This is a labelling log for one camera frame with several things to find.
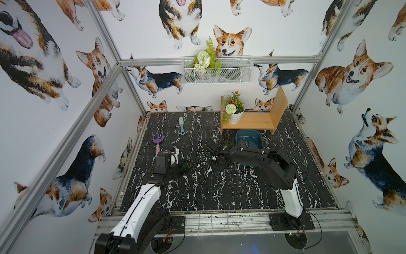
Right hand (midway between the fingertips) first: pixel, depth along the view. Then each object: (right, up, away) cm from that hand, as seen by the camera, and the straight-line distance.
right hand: (218, 163), depth 93 cm
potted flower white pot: (+9, +32, -1) cm, 34 cm away
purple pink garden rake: (-40, +12, +12) cm, 44 cm away
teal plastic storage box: (+24, +14, +12) cm, 31 cm away
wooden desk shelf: (+29, +25, +17) cm, 42 cm away
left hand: (-14, +4, -11) cm, 19 cm away
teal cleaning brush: (-26, +25, +22) cm, 42 cm away
